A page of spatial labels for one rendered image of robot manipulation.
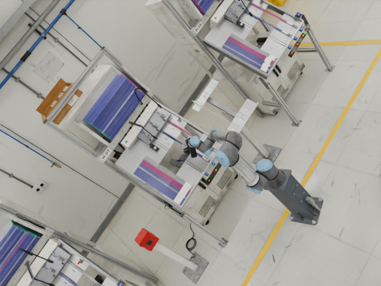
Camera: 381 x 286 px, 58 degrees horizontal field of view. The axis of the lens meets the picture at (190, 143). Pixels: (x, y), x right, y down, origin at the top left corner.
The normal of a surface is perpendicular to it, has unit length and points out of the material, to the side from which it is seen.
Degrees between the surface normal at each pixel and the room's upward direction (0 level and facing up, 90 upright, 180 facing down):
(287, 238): 0
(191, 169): 44
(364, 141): 0
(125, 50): 90
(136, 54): 90
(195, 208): 90
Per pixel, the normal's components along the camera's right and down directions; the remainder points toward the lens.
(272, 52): -0.04, -0.25
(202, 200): 0.57, 0.20
